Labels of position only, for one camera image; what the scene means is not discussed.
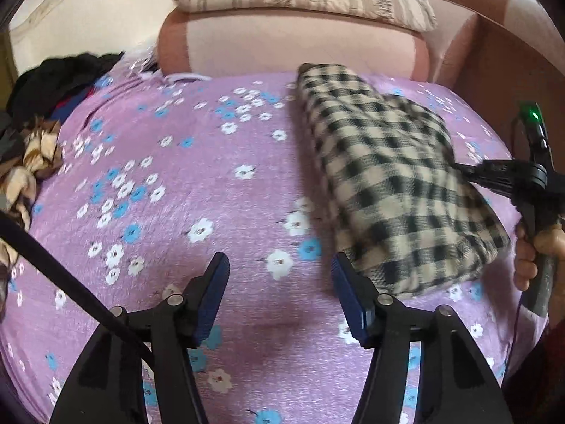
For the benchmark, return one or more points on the blue red garment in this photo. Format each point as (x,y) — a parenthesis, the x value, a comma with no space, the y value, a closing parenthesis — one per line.
(68,104)

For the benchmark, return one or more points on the pink padded headboard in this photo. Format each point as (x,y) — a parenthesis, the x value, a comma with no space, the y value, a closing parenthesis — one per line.
(469,42)

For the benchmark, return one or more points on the beige brown fleece blanket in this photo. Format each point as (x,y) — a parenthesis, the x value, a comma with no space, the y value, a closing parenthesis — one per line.
(27,158)

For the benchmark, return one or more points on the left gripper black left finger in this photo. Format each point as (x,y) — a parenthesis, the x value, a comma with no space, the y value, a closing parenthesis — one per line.
(106,383)

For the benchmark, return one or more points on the black beige checkered jacket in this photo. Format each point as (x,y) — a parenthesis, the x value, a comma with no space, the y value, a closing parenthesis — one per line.
(401,212)

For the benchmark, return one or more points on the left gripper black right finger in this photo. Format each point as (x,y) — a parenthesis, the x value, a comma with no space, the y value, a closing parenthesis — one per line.
(456,383)

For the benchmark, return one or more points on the black clothes pile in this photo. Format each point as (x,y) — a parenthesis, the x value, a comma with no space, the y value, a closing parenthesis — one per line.
(38,91)

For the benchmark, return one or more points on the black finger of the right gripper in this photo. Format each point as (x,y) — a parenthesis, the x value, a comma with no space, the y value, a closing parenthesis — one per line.
(470,175)

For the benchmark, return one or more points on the person's right hand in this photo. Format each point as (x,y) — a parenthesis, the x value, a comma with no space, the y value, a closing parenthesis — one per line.
(549,242)

